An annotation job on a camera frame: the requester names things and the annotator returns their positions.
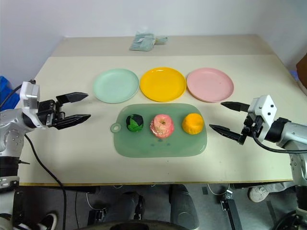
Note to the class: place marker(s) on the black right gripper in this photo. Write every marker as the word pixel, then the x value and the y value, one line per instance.
pixel 250 125

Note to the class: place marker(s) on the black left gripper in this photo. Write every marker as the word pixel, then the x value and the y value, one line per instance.
pixel 49 111

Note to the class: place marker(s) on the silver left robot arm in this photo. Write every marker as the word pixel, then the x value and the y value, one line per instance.
pixel 9 124

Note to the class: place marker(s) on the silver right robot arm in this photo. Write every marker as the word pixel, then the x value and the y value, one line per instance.
pixel 296 131

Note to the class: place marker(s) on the orange toy fruit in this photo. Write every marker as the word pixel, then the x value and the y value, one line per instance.
pixel 192 123

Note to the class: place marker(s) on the pink plate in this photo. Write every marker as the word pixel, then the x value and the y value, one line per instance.
pixel 209 85

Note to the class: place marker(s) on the mint green plate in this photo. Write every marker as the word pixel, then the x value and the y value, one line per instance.
pixel 115 85

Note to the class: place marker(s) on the dark green toy vegetable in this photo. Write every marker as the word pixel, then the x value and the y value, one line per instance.
pixel 134 123

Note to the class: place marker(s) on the yellow plate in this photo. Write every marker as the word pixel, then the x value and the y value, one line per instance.
pixel 163 84

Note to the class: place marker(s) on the pink toy apple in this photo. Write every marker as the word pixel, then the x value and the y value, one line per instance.
pixel 162 127

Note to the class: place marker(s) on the blue plastic bin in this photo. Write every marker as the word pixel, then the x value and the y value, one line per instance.
pixel 5 89

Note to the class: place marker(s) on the small blue object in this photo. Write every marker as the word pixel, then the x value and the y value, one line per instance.
pixel 294 75

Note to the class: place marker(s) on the translucent green cutting board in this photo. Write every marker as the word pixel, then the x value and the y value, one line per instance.
pixel 158 148

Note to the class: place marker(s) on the white sneaker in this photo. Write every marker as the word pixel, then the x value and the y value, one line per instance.
pixel 258 194

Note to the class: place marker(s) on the brown cardboard box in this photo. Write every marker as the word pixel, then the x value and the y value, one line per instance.
pixel 302 72

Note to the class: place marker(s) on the black metal stand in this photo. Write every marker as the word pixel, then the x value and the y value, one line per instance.
pixel 231 208

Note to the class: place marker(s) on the large clear plastic packet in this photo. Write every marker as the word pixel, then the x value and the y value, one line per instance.
pixel 142 42

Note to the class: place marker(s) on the tall dark grey rounded shape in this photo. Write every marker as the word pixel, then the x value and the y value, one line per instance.
pixel 183 208

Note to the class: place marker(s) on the small clear plastic packet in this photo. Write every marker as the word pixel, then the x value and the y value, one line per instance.
pixel 161 40

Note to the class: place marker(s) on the black and white shoe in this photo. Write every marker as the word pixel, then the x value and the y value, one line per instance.
pixel 48 221

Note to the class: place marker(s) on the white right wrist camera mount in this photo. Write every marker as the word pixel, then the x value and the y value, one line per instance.
pixel 263 107

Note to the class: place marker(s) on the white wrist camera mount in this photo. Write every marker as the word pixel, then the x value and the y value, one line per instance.
pixel 263 107
pixel 28 93

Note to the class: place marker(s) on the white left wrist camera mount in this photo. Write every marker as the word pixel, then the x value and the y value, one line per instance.
pixel 28 93

